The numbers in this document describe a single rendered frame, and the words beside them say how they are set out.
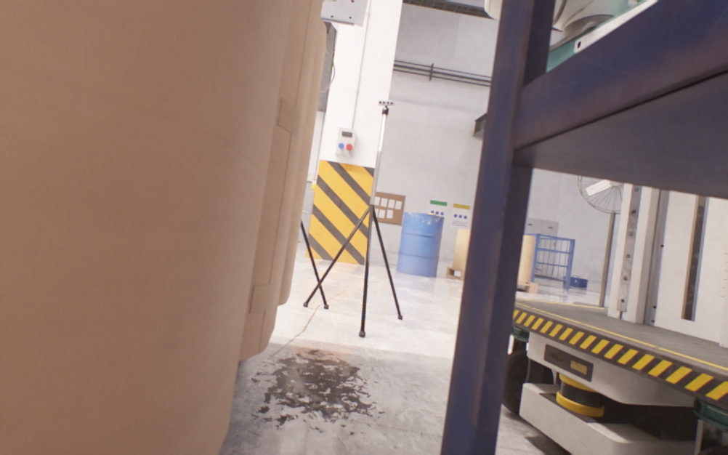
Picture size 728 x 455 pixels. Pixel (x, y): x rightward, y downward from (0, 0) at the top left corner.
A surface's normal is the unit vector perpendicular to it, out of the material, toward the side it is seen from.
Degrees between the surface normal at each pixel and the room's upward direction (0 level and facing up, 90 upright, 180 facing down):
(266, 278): 90
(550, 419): 90
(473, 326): 90
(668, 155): 180
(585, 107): 90
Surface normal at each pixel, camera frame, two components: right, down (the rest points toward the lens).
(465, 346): -0.99, -0.15
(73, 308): 0.71, 0.08
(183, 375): 0.95, 0.13
